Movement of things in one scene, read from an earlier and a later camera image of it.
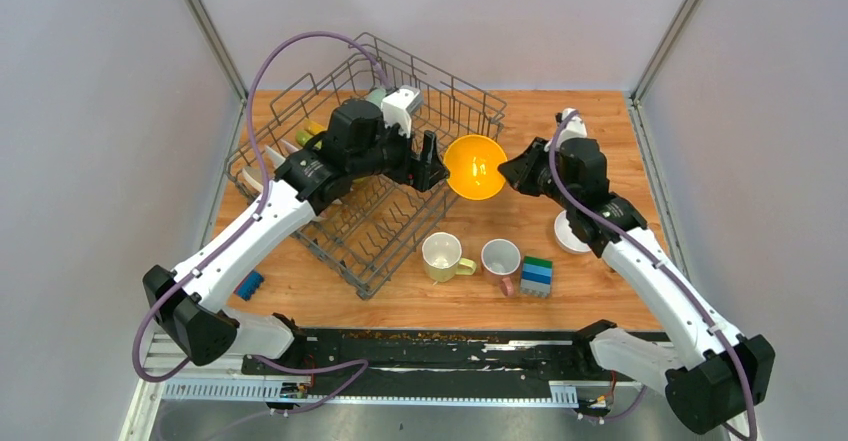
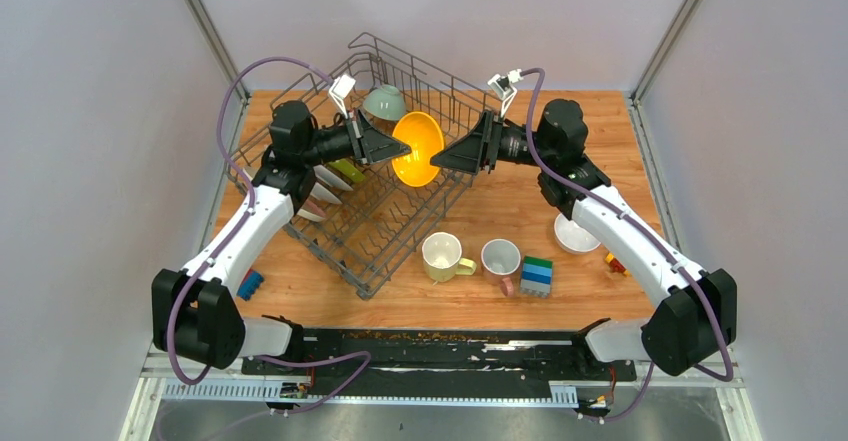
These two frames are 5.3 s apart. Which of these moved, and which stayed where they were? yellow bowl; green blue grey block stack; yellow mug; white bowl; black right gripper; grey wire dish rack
Moved: yellow bowl; black right gripper
Stayed: green blue grey block stack; yellow mug; white bowl; grey wire dish rack
